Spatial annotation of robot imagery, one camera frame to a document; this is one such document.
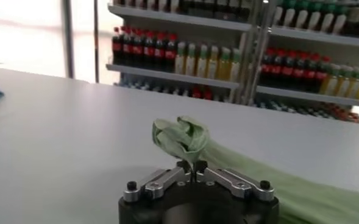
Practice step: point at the grey metal shelving unit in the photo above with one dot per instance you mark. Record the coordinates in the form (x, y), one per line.
(173, 76)
(313, 96)

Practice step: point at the thin black pole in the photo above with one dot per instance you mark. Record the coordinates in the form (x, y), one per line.
(96, 39)

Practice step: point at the red cap cola bottle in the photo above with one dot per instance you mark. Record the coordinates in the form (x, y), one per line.
(127, 48)
(267, 68)
(159, 53)
(321, 76)
(288, 71)
(277, 70)
(171, 54)
(138, 50)
(149, 51)
(310, 74)
(117, 47)
(299, 73)

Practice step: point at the beige label drink bottle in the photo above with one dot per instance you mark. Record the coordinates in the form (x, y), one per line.
(353, 21)

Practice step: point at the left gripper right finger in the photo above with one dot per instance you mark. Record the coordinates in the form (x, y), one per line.
(231, 181)

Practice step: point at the green cap tea bottle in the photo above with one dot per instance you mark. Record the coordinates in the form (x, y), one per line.
(278, 15)
(339, 23)
(327, 22)
(314, 19)
(289, 16)
(301, 18)

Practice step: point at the grey window frame post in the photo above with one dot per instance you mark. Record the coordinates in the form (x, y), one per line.
(68, 39)

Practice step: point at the green t-shirt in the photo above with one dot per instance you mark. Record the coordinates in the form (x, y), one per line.
(185, 137)

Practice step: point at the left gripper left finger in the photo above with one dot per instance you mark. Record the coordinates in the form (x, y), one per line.
(161, 181)

